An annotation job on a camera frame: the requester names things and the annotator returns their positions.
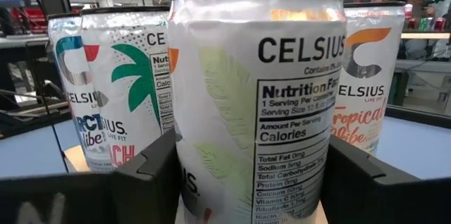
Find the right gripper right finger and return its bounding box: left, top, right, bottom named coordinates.
left=320, top=134, right=451, bottom=224

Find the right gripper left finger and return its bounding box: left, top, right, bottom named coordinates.
left=0, top=127, right=183, bottom=224

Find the distant wooden table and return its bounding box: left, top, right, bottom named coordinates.
left=400, top=31, right=451, bottom=41

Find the white Celsius Arctic Vibe can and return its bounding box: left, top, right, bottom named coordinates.
left=47, top=12, right=114, bottom=173

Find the red background object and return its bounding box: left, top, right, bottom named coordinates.
left=11, top=6, right=49, bottom=35

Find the white Celsius can yellow band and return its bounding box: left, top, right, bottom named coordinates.
left=167, top=0, right=348, bottom=224

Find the blue table mat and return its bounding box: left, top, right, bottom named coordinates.
left=0, top=116, right=451, bottom=181

